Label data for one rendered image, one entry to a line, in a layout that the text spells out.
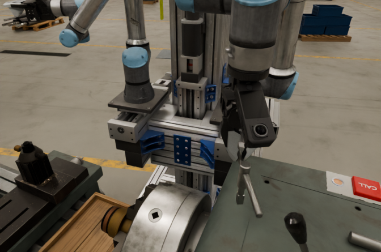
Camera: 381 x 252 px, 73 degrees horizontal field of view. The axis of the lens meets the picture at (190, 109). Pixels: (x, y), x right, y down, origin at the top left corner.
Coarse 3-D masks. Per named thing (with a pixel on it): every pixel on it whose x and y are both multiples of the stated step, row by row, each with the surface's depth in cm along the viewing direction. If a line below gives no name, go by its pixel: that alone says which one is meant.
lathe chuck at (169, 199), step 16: (160, 192) 66; (176, 192) 67; (144, 208) 62; (160, 208) 61; (176, 208) 61; (144, 224) 59; (160, 224) 59; (128, 240) 58; (144, 240) 57; (160, 240) 56
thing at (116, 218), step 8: (112, 208) 76; (120, 208) 76; (104, 216) 74; (112, 216) 73; (120, 216) 73; (104, 224) 73; (112, 224) 72; (120, 224) 71; (128, 224) 72; (104, 232) 75; (112, 232) 72
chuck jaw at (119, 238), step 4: (120, 232) 71; (124, 232) 71; (116, 236) 70; (120, 236) 70; (124, 236) 70; (116, 240) 69; (120, 240) 69; (124, 240) 69; (116, 244) 69; (120, 244) 68; (116, 248) 67; (120, 248) 67
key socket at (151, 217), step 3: (153, 210) 61; (156, 210) 61; (159, 210) 61; (150, 213) 61; (153, 213) 61; (156, 213) 62; (159, 213) 61; (150, 216) 60; (153, 216) 62; (156, 216) 62; (159, 216) 60; (150, 219) 60; (153, 219) 60; (156, 219) 60; (159, 219) 60; (153, 222) 59
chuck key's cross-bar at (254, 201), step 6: (222, 96) 67; (240, 156) 54; (246, 174) 50; (246, 180) 49; (246, 186) 48; (252, 186) 48; (252, 192) 46; (252, 198) 45; (252, 204) 45; (258, 204) 44; (258, 210) 43; (258, 216) 43
